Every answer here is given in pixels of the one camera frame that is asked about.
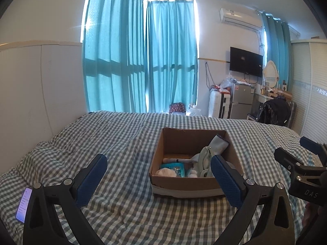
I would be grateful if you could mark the teal side curtain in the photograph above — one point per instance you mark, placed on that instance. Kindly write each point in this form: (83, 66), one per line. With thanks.
(279, 48)

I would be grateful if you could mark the brown cardboard box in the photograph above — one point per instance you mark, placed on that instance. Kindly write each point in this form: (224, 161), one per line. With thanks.
(180, 145)

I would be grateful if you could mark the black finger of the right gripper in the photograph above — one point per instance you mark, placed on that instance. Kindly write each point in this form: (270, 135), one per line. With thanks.
(312, 146)
(286, 159)

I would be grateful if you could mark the white wardrobe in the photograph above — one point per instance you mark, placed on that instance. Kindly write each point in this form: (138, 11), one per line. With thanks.
(309, 88)

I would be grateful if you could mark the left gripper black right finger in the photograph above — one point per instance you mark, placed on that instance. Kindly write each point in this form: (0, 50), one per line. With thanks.
(275, 224)

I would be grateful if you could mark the white suitcase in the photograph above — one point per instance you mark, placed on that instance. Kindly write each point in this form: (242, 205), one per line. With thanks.
(219, 104)

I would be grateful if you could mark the person's right hand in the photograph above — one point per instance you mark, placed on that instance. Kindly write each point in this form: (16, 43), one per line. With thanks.
(310, 212)

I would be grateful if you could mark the white sock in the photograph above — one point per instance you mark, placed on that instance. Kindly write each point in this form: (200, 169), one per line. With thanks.
(218, 144)

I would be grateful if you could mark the teal window curtain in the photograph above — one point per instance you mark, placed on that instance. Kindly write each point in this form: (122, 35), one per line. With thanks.
(138, 55)

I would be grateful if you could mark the checkered bed sheet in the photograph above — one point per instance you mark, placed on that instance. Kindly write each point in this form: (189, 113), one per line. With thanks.
(123, 209)

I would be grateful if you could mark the black backpack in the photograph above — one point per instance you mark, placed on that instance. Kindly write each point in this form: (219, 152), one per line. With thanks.
(275, 112)

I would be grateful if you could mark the white plastic bag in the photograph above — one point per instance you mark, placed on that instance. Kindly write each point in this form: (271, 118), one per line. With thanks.
(193, 110)

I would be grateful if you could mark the oval vanity mirror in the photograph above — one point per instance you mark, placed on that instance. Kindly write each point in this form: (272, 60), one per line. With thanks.
(270, 75)

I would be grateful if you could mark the pale green folding hanger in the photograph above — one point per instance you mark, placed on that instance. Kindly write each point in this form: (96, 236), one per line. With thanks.
(204, 162)

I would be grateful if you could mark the black wall television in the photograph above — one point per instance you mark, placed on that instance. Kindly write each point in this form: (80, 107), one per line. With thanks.
(246, 62)

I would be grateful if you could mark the red patterned bag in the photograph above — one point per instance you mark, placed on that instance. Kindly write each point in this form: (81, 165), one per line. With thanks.
(178, 107)

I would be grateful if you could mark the white air conditioner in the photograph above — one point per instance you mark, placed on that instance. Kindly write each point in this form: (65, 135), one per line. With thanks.
(252, 22)

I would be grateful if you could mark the smartphone with lit screen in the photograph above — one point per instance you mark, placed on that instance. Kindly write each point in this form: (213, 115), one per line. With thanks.
(23, 205)

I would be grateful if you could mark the teal packet in box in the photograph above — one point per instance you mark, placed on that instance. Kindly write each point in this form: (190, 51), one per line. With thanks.
(178, 168)

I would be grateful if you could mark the silver mini fridge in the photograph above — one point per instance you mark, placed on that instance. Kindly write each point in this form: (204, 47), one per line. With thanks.
(241, 101)

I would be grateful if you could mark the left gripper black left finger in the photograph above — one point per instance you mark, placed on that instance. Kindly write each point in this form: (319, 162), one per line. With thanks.
(42, 225)

